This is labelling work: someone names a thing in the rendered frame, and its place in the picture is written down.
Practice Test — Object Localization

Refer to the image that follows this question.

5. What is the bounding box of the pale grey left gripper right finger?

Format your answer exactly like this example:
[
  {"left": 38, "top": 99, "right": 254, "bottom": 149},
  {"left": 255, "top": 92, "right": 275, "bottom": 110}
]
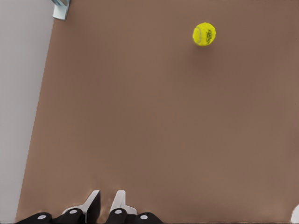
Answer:
[{"left": 105, "top": 189, "right": 137, "bottom": 224}]

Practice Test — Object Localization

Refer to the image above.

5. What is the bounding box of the yellow tennis ball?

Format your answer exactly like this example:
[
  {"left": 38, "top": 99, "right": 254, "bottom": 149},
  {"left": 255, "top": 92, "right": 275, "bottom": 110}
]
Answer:
[{"left": 192, "top": 22, "right": 217, "bottom": 47}]

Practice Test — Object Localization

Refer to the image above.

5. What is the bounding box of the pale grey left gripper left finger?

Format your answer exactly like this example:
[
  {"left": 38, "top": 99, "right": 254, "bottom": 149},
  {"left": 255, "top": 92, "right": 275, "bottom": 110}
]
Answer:
[{"left": 52, "top": 189, "right": 101, "bottom": 224}]

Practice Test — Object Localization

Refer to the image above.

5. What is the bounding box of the white round object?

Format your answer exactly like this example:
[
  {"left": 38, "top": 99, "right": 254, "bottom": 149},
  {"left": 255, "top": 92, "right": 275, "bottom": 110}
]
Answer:
[{"left": 290, "top": 204, "right": 299, "bottom": 224}]

